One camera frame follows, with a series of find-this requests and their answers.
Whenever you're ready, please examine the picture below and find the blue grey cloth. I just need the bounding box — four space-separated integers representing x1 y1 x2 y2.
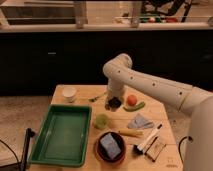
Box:
127 114 154 129

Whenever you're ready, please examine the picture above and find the white handled brush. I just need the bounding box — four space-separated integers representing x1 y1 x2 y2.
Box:
133 124 162 154

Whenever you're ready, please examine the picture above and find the blue sponge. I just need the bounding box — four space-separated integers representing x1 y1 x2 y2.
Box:
100 133 121 159

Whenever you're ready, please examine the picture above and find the metal fork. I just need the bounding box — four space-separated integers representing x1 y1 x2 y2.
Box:
89 92 107 102

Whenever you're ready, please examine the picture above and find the small wooden box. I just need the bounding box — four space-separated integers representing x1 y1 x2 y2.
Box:
145 137 166 162

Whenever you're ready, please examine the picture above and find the green plastic tray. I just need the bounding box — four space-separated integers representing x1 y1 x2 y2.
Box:
29 105 92 167

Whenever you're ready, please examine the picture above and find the green cucumber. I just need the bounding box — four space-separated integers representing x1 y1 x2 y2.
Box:
123 102 145 112

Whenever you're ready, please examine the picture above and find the black cable right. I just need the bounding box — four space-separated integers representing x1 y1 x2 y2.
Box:
178 135 194 164

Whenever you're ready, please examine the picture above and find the green plastic cup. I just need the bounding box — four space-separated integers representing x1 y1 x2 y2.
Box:
93 114 109 130

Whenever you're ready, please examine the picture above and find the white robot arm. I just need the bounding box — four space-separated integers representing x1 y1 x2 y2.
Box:
103 53 213 171

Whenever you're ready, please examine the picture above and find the black cabinet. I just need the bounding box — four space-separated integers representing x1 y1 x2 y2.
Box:
0 30 213 96

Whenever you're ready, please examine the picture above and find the dark metal cup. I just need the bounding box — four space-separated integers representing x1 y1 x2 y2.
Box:
108 97 121 108

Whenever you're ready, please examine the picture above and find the brown bowl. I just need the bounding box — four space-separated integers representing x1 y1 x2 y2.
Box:
94 132 126 165

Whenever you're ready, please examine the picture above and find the white paper cup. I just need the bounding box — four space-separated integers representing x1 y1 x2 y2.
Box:
62 86 77 103

